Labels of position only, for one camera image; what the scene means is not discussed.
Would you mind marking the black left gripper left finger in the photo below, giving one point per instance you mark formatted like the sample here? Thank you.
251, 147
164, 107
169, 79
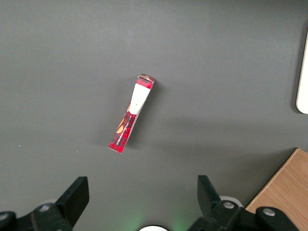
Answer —
69, 197

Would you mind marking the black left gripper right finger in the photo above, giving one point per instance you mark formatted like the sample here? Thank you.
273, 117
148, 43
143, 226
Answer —
209, 202

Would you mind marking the red tartan cookie box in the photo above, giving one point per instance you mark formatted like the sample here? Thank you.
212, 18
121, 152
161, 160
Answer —
138, 96

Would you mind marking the white rectangular tray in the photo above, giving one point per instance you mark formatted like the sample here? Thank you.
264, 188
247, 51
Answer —
303, 84

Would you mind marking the light wooden board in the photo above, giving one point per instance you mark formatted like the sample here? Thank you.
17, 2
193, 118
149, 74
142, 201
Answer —
286, 187

